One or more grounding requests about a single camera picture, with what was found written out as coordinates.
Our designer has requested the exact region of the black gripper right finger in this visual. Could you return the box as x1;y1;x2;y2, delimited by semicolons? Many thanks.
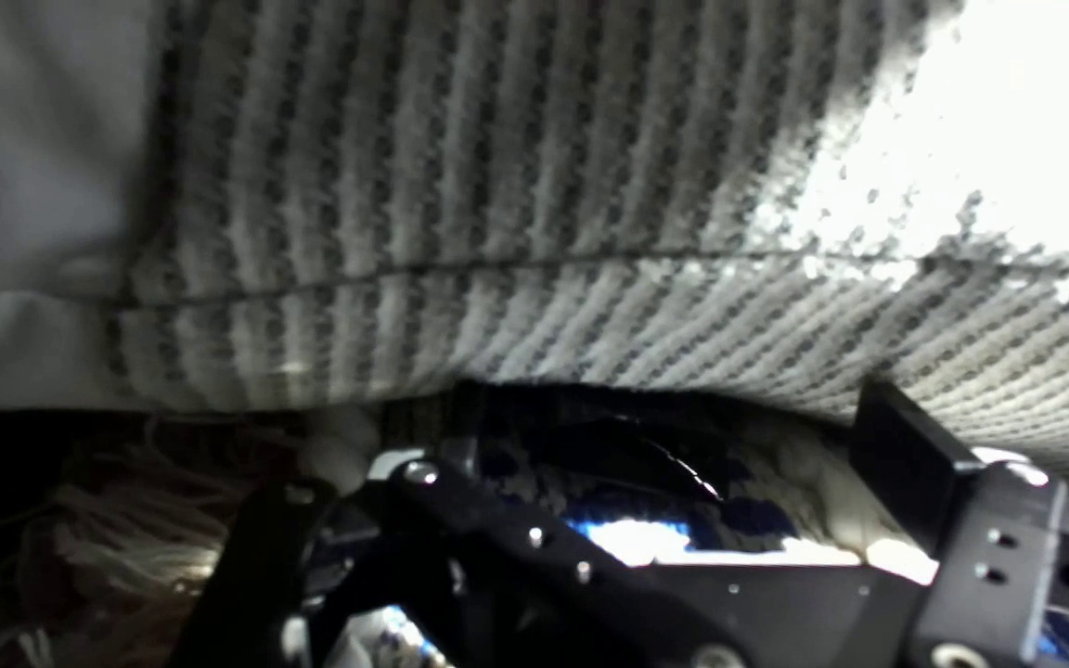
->
851;375;986;565

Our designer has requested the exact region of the white blue fringed pillow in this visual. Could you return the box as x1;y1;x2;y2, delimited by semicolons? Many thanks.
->
0;405;934;668

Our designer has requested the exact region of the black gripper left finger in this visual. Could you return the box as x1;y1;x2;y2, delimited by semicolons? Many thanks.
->
438;375;498;483

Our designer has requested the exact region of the grey white striped pillow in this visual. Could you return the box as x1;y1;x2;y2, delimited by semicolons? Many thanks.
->
0;0;1069;464

